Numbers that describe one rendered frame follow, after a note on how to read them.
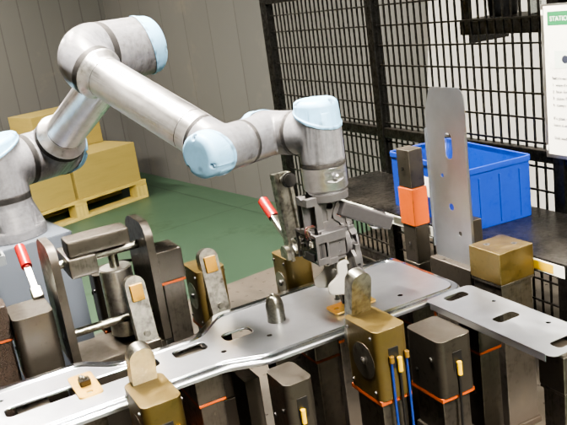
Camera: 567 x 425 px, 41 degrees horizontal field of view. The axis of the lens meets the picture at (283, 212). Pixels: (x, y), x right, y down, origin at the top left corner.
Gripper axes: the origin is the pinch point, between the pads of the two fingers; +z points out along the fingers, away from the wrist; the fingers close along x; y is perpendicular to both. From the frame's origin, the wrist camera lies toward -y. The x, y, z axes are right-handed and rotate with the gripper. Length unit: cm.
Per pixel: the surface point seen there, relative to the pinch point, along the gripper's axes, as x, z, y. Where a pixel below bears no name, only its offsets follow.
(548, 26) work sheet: -5, -39, -54
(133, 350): 10.5, -8.0, 41.2
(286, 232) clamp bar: -18.5, -8.3, 1.6
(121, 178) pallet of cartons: -535, 81, -97
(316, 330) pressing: 3.9, 2.0, 9.4
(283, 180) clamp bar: -17.7, -18.8, 1.0
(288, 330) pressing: 0.7, 2.0, 13.1
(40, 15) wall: -661, -64, -82
